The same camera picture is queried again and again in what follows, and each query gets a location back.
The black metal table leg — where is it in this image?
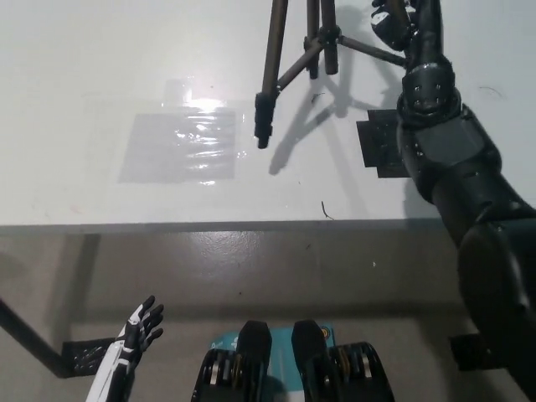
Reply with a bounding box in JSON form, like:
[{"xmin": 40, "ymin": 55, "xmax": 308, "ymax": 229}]
[{"xmin": 0, "ymin": 297, "xmax": 71, "ymax": 379}]

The black teal robot torso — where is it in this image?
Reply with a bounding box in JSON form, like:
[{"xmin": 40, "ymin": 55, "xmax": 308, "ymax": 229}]
[{"xmin": 190, "ymin": 319, "xmax": 397, "ymax": 402}]

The black tape patch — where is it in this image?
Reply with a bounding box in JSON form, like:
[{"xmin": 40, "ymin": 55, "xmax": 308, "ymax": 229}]
[{"xmin": 355, "ymin": 108, "xmax": 420, "ymax": 180}]

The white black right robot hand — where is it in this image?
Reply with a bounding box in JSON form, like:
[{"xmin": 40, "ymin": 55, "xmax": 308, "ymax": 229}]
[{"xmin": 370, "ymin": 0, "xmax": 415, "ymax": 49}]

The black and bronze camera tripod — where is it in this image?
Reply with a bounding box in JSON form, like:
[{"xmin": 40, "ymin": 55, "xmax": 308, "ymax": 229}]
[{"xmin": 254, "ymin": 0, "xmax": 410, "ymax": 150}]

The clear tape patch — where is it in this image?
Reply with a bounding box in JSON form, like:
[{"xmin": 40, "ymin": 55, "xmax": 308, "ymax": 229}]
[{"xmin": 116, "ymin": 77, "xmax": 247, "ymax": 186}]

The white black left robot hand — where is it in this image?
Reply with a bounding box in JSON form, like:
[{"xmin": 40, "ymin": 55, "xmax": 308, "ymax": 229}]
[{"xmin": 114, "ymin": 295, "xmax": 165, "ymax": 365}]

